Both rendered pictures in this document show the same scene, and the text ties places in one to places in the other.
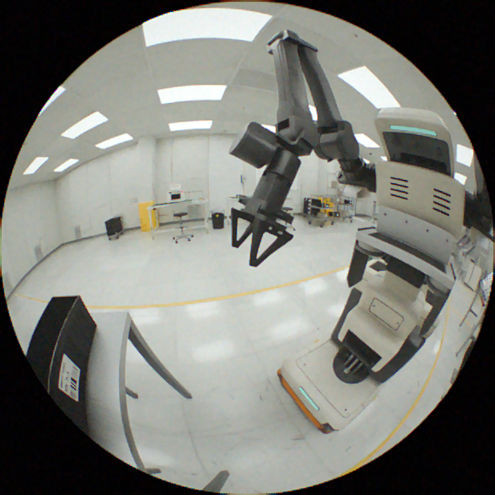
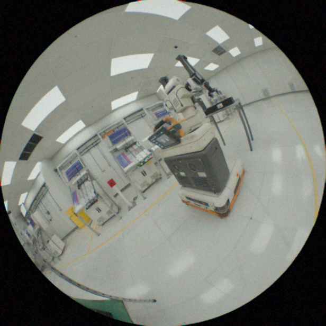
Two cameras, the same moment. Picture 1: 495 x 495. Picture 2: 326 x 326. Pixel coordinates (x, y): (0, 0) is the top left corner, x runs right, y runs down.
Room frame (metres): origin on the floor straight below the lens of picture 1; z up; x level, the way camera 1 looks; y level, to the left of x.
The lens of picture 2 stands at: (1.13, -0.99, 0.90)
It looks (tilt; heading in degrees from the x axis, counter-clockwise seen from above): 14 degrees down; 178
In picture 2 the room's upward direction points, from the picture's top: 34 degrees counter-clockwise
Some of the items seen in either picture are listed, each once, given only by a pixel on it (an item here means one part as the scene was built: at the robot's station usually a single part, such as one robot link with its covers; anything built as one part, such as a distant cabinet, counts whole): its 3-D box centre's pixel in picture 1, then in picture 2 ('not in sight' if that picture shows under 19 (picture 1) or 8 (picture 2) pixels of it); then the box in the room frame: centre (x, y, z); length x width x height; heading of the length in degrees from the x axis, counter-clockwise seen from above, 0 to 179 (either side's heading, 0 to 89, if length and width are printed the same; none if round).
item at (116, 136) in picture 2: not in sight; (119, 135); (-1.30, -1.43, 1.52); 0.51 x 0.13 x 0.27; 108
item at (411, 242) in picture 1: (406, 267); (192, 108); (0.18, -0.34, 0.99); 0.28 x 0.16 x 0.22; 23
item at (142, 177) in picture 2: not in sight; (143, 174); (-1.40, -1.53, 0.31); 0.70 x 0.65 x 0.62; 108
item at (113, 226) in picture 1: (114, 227); not in sight; (3.66, 4.09, 0.30); 0.64 x 0.46 x 0.60; 21
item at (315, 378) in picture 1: (345, 373); (211, 182); (0.29, -0.60, 0.16); 0.67 x 0.64 x 0.25; 113
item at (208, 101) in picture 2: not in sight; (213, 105); (-2.98, 3.22, 0.95); 1.36 x 0.82 x 1.90; 18
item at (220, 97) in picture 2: not in sight; (222, 101); (-3.42, 4.60, 0.95); 1.36 x 0.82 x 1.90; 18
